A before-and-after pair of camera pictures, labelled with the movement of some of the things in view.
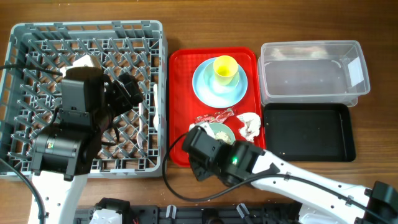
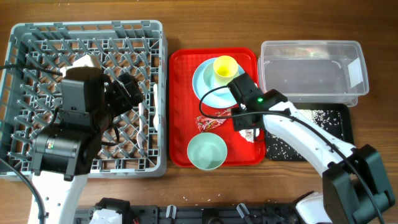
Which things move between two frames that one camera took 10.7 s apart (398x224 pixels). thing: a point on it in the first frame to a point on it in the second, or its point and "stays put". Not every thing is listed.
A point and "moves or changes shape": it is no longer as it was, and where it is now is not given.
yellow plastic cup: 226,70 stays put
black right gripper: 200,170 to 239,123
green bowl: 219,127 moves or changes shape
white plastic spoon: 156,119 stays put
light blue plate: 218,99 stays put
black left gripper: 124,102 stays put
